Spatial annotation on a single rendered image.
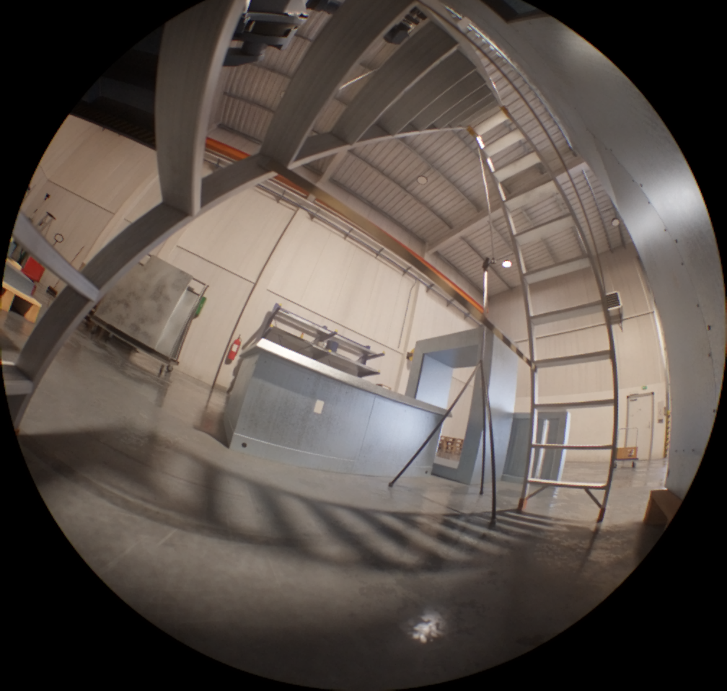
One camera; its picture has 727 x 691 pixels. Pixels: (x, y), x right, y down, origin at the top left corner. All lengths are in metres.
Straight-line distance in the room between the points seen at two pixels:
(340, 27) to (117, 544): 0.88
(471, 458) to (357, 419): 1.17
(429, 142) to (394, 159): 1.34
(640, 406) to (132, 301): 12.67
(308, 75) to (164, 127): 0.24
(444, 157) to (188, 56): 8.31
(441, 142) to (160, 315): 8.18
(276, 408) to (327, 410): 0.33
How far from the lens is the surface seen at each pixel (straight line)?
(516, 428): 3.02
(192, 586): 0.53
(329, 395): 1.55
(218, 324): 6.27
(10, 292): 2.20
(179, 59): 0.32
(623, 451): 6.33
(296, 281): 6.88
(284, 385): 1.44
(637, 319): 10.84
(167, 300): 4.14
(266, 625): 0.50
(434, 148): 8.40
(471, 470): 2.34
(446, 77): 0.85
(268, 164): 0.56
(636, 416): 9.87
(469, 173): 8.75
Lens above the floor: 0.40
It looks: 21 degrees up
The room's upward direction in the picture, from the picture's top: 16 degrees clockwise
